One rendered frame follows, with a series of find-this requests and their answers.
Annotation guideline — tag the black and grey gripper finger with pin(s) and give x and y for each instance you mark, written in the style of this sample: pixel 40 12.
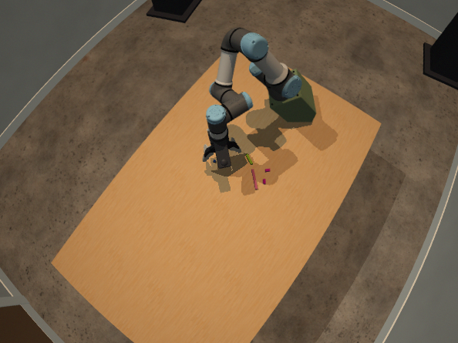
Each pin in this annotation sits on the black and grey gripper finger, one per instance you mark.
pixel 208 153
pixel 234 146

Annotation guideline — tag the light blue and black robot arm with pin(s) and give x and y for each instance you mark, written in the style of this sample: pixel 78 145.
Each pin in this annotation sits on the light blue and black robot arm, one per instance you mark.
pixel 264 67

